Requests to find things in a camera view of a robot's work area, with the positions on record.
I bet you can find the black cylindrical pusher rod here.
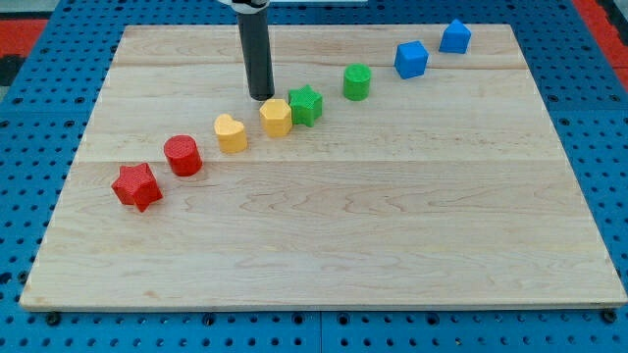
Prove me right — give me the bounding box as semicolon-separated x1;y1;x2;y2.
235;3;275;101

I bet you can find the blue pentagon block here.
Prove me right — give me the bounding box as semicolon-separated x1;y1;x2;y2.
439;19;472;54

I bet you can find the red star block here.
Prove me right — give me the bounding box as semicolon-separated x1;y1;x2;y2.
112;163;163;213

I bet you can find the green star block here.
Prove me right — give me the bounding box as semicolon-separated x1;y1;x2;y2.
288;84;323;127

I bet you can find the blue cube block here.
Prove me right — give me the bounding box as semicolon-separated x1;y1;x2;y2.
393;40;429;79

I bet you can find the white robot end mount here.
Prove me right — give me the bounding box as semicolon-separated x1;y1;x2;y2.
218;0;270;8

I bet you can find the red cylinder block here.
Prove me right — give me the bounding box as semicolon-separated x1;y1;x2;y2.
164;134;202;177

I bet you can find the green cylinder block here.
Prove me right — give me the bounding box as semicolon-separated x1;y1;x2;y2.
342;63;372;101

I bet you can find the wooden board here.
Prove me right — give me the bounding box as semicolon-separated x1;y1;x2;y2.
20;25;627;312

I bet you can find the yellow heart block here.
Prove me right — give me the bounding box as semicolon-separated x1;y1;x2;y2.
214;114;248;154

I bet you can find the yellow hexagon block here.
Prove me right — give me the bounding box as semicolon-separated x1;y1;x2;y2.
259;99;292;137

